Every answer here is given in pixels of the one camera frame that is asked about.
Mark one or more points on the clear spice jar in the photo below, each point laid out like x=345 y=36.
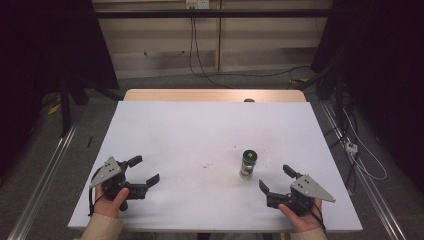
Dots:
x=247 y=170

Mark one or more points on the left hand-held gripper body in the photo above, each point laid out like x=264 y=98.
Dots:
x=113 y=181

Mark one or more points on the white wall socket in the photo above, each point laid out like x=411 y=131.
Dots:
x=197 y=3

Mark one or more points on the black horizontal bar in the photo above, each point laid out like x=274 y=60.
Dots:
x=213 y=13

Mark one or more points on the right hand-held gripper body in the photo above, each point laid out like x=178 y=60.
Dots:
x=305 y=191

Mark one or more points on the person's right hand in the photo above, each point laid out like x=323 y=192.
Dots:
x=306 y=221

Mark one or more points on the person's left hand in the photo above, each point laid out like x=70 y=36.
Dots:
x=106 y=206

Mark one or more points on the yellow floor tape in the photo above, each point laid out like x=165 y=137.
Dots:
x=54 y=108

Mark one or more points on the scattered dark crumbs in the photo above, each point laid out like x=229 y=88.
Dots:
x=207 y=165

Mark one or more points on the metal floor rail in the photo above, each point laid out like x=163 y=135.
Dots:
x=43 y=180
x=366 y=180

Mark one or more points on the white table board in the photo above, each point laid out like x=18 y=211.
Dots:
x=186 y=133

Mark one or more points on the wooden table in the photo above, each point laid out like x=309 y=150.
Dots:
x=200 y=95

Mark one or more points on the black curtain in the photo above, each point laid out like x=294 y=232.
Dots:
x=46 y=50
x=383 y=66

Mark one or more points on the black stand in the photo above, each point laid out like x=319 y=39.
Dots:
x=65 y=110

